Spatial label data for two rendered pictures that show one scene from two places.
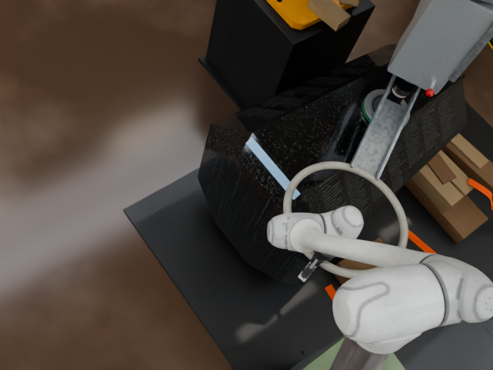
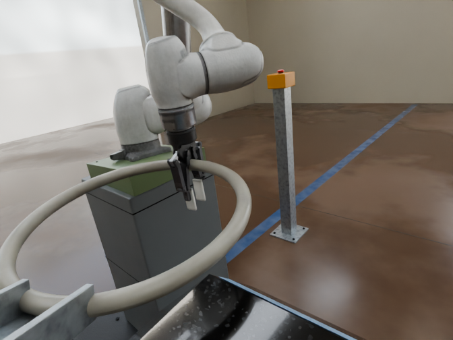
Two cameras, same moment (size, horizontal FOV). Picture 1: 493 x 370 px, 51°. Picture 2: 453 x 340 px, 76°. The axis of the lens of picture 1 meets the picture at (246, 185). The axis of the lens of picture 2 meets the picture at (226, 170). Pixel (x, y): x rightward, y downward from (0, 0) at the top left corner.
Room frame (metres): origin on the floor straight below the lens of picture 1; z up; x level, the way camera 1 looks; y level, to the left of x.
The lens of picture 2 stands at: (1.52, -0.09, 1.19)
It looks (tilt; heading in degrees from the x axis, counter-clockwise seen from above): 21 degrees down; 190
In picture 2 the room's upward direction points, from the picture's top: 7 degrees counter-clockwise
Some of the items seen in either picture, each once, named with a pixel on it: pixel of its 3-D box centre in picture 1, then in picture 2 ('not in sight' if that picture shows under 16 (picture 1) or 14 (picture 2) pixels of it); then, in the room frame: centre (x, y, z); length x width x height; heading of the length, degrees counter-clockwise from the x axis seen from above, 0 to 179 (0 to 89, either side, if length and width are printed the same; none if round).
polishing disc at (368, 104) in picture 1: (386, 109); not in sight; (1.66, -0.45, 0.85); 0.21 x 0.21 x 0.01
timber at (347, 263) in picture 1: (362, 262); not in sight; (1.30, -0.74, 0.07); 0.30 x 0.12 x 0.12; 143
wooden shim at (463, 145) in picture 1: (469, 151); not in sight; (2.32, -1.22, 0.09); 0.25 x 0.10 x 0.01; 61
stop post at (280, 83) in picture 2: not in sight; (285, 160); (-0.28, -0.03, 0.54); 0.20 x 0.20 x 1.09; 57
